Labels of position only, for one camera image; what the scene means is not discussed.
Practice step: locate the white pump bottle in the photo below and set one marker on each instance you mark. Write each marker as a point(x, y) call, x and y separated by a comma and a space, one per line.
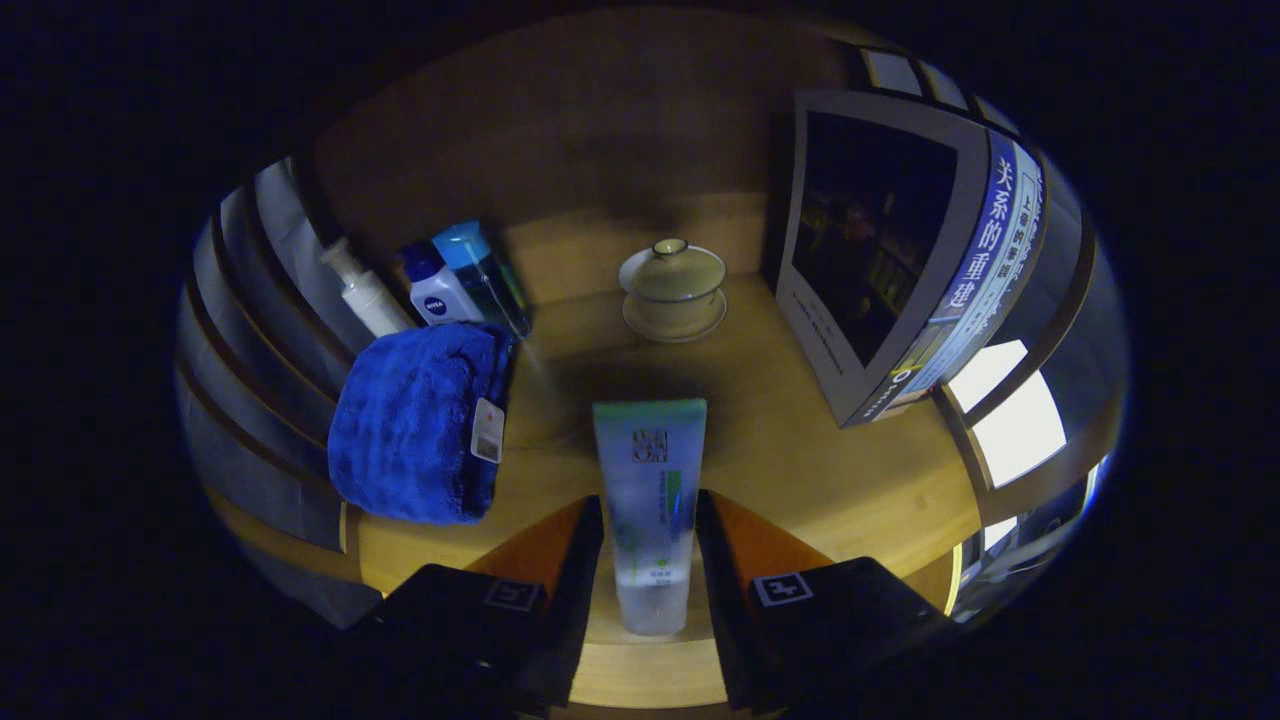
point(370, 300)

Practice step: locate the wooden countertop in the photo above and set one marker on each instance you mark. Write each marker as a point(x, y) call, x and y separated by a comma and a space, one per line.
point(780, 460)

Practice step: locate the blue spine book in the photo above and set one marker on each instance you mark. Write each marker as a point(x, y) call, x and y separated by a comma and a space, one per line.
point(870, 230)

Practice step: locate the blue towel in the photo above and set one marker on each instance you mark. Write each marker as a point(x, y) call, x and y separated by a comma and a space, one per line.
point(420, 420)

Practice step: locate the beige lidded tea bowl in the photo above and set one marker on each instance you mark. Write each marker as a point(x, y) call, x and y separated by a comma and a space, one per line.
point(672, 285)

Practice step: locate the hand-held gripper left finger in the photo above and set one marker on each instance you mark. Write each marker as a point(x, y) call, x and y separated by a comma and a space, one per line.
point(570, 600)

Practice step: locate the grey spine book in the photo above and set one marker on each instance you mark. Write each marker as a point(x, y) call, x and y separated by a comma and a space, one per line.
point(1025, 235)

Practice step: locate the clear blue bottle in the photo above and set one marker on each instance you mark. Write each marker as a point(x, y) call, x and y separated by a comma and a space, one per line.
point(480, 265)

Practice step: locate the white green cream tube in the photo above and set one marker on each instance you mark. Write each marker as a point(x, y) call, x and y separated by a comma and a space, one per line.
point(650, 500)

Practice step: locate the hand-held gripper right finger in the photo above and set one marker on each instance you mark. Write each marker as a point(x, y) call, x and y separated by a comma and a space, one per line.
point(725, 600)

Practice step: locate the white lotion bottle blue cap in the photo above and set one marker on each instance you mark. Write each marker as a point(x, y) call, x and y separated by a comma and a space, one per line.
point(440, 300)

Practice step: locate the wooden cabinet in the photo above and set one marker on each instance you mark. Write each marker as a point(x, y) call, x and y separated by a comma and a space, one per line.
point(560, 120)

